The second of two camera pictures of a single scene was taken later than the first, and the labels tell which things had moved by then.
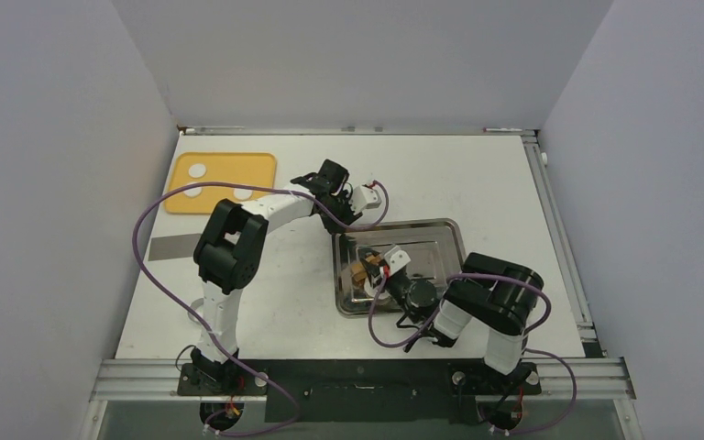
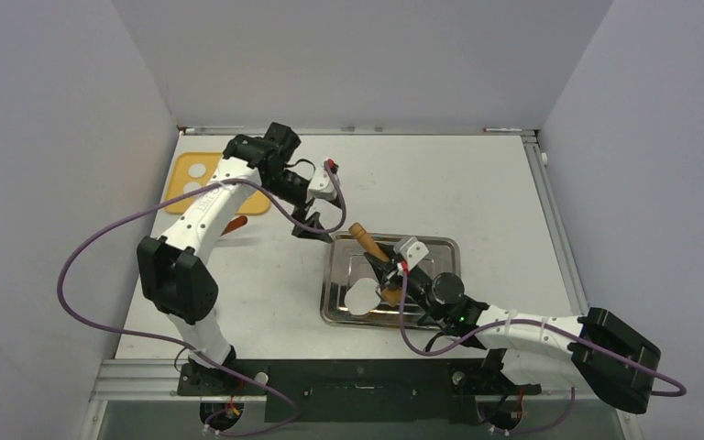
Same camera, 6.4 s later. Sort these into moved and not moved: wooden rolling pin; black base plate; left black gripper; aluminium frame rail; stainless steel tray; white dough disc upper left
Moved: stainless steel tray; left black gripper; wooden rolling pin
Not moved: black base plate; aluminium frame rail; white dough disc upper left
